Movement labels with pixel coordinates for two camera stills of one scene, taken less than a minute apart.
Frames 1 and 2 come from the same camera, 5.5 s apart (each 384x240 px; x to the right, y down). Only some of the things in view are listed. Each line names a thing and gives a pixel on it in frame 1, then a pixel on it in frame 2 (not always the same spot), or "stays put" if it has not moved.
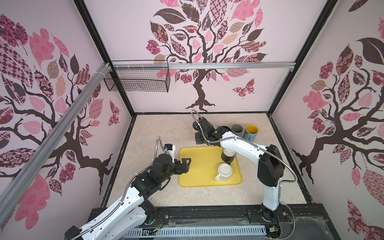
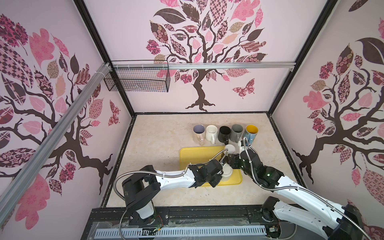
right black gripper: (197, 139) to (233, 160)
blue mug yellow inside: (251, 132) stays put
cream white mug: (225, 171) stays put
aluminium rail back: (184, 65) stays put
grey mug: (237, 129) stays put
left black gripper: (185, 167) to (215, 182)
